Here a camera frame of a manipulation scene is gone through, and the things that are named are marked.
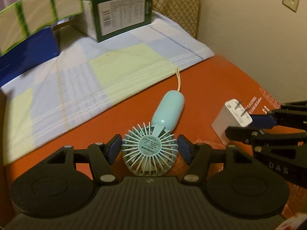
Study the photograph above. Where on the wall socket plate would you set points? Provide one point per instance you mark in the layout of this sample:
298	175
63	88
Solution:
291	4

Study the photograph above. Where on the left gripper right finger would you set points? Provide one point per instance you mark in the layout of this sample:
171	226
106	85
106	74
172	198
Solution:
197	157

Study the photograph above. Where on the mint handheld fan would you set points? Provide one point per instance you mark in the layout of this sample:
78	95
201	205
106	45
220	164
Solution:
151	149

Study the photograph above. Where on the green white carton box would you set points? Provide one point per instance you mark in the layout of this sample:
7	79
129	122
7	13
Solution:
103	19

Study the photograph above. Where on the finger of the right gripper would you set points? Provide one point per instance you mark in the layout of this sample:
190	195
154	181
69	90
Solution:
292	114
258	137

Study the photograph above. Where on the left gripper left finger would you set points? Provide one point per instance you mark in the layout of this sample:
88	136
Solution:
101	157

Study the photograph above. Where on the green tissue pack bundle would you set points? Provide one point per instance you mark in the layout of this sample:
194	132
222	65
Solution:
26	17

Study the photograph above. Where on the white power adapter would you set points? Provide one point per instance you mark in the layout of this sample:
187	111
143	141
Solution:
231	114

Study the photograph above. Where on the blue flat box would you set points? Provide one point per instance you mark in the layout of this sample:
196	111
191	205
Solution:
35	50

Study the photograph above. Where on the beige quilted chair cover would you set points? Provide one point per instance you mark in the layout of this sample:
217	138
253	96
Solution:
183	12

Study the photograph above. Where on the checked blue green cloth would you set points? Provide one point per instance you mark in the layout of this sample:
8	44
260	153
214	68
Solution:
88	78

